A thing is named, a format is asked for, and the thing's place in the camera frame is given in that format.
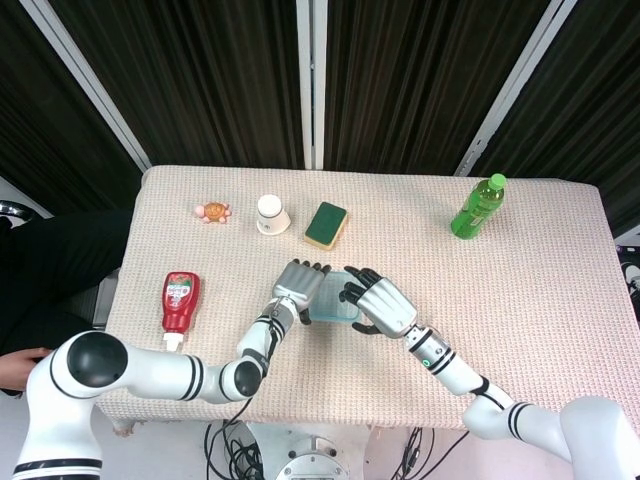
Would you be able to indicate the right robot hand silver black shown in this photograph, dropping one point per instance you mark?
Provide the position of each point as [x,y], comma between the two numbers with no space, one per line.
[390,307]

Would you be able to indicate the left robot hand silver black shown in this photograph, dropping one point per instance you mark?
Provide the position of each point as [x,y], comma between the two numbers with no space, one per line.
[297,285]

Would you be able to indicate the person bare hand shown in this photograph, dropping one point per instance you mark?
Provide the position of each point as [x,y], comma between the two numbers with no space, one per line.
[17,370]

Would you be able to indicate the clear blue-rimmed plastic container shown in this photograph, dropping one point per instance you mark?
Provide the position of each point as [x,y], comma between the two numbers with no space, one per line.
[332,300]

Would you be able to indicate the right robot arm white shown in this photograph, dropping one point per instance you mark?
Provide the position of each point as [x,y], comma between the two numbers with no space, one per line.
[500,415]

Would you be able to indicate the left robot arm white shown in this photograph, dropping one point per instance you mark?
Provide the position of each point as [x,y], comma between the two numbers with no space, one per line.
[150,372]

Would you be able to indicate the green yellow scrub sponge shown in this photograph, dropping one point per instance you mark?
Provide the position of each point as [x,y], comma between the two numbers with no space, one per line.
[325,225]

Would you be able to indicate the white paper cup upside down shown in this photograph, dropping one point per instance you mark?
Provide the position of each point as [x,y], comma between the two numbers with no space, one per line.
[272,220]

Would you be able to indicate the orange pink turtle toy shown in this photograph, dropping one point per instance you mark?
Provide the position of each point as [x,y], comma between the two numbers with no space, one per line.
[215,212]

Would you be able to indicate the beige waffle tablecloth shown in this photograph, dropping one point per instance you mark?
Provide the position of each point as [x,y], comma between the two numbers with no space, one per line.
[500,300]

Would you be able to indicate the red ketchup squeeze bottle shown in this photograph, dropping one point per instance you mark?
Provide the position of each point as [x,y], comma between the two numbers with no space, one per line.
[180,305]

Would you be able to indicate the green drink bottle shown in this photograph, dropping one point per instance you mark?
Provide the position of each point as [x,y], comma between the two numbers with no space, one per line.
[477,210]

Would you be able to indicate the chrome chair part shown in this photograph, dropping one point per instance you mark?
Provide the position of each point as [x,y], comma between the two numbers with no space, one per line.
[12,209]

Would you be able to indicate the robot torso base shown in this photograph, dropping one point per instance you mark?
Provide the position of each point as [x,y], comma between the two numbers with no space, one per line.
[310,457]

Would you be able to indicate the black pleated curtain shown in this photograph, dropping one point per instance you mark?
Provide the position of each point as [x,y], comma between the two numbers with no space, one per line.
[200,75]

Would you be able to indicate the dark equipment with white part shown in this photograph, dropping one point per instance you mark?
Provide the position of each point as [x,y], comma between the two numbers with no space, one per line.
[631,275]

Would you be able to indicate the grey chair frame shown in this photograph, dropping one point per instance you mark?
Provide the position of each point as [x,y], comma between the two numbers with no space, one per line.
[105,300]

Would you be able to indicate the white frame post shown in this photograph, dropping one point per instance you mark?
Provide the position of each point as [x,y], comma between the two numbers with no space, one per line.
[90,85]
[505,95]
[311,85]

